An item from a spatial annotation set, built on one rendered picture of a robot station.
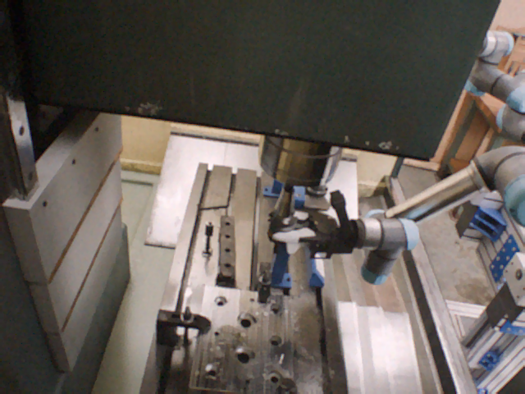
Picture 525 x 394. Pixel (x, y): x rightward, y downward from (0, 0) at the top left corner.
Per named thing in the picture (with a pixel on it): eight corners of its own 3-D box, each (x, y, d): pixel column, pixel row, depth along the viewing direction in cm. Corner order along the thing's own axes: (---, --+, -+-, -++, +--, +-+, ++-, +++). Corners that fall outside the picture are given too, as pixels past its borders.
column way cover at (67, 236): (128, 240, 130) (121, 86, 99) (76, 377, 92) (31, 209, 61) (113, 237, 129) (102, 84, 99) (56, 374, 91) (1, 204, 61)
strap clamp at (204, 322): (209, 340, 106) (213, 304, 97) (207, 351, 104) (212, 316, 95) (158, 333, 105) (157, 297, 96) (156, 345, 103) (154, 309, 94)
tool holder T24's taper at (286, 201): (271, 208, 92) (276, 183, 88) (289, 207, 93) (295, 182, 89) (276, 222, 89) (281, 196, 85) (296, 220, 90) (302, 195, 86)
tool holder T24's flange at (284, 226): (264, 214, 94) (266, 205, 93) (290, 213, 96) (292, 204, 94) (271, 233, 89) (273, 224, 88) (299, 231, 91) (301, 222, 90)
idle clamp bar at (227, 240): (233, 230, 141) (235, 216, 138) (234, 291, 121) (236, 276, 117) (218, 228, 140) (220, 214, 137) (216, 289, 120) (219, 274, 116)
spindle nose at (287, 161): (251, 141, 88) (259, 89, 81) (322, 146, 91) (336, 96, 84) (262, 188, 75) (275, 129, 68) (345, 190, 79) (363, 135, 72)
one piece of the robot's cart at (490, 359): (476, 329, 188) (485, 318, 183) (489, 371, 170) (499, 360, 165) (467, 328, 188) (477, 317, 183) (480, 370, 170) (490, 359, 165)
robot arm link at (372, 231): (384, 233, 94) (372, 210, 100) (366, 232, 93) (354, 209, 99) (373, 256, 98) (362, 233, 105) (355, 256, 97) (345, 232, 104)
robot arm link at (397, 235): (412, 258, 101) (426, 234, 96) (372, 258, 99) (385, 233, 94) (400, 237, 107) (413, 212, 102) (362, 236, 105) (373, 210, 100)
